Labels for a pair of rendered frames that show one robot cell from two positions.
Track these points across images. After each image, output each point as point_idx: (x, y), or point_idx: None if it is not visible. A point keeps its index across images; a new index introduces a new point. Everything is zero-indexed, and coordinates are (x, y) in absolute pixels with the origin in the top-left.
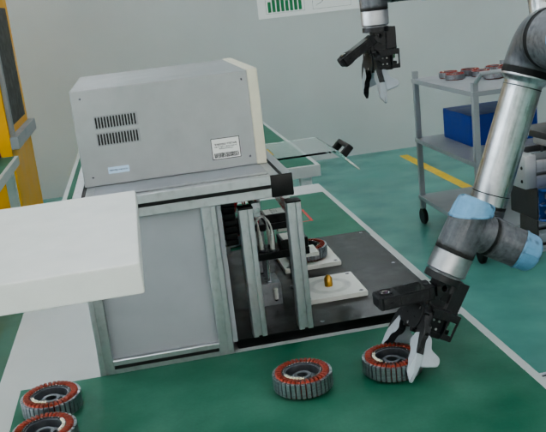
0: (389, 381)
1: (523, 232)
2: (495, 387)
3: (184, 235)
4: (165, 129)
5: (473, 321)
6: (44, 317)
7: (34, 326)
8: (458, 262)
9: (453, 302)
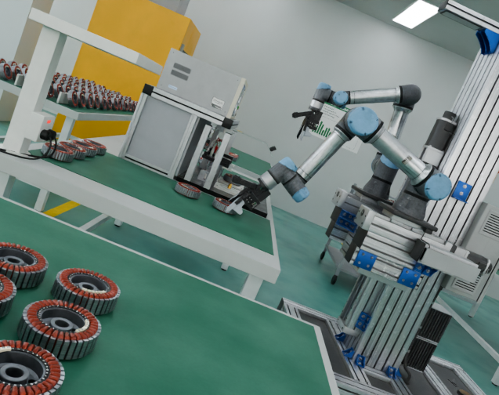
0: (218, 208)
1: (302, 185)
2: (254, 230)
3: (180, 121)
4: (198, 82)
5: (272, 223)
6: (113, 140)
7: (107, 139)
8: (270, 179)
9: (261, 196)
